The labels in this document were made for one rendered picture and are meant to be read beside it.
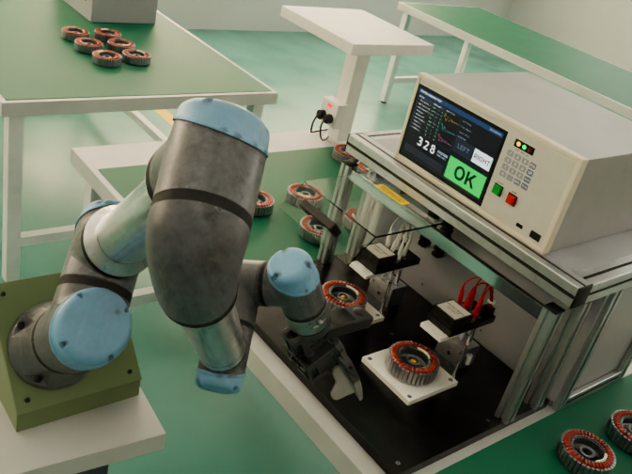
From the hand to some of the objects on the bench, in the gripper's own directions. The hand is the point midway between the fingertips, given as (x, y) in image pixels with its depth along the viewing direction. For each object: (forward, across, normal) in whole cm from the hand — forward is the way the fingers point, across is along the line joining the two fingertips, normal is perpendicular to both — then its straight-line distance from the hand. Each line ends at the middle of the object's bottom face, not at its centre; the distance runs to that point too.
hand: (340, 373), depth 142 cm
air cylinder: (+25, -24, +28) cm, 44 cm away
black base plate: (+20, -12, +15) cm, 28 cm away
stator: (+28, +34, +30) cm, 53 cm away
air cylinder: (+25, 0, +28) cm, 37 cm away
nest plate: (+18, 0, +15) cm, 23 cm away
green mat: (+31, +52, +34) cm, 70 cm away
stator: (+16, 0, +16) cm, 23 cm away
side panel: (+40, +20, +48) cm, 66 cm away
